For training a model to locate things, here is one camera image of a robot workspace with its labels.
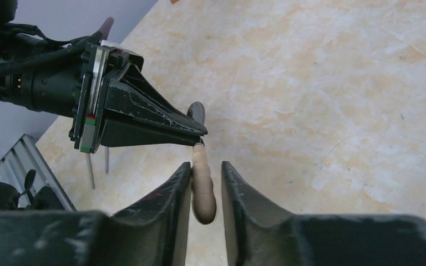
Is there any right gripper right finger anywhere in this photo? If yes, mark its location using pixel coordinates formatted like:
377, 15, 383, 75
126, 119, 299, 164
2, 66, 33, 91
221, 161, 426, 265

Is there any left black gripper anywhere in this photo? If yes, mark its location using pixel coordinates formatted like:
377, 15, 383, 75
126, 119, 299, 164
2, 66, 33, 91
0, 1, 208, 154

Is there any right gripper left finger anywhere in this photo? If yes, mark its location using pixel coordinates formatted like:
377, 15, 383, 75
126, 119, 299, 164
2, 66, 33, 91
0, 162, 191, 265

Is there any aluminium front rail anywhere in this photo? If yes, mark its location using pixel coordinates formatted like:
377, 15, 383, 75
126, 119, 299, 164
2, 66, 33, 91
0, 135, 76, 211

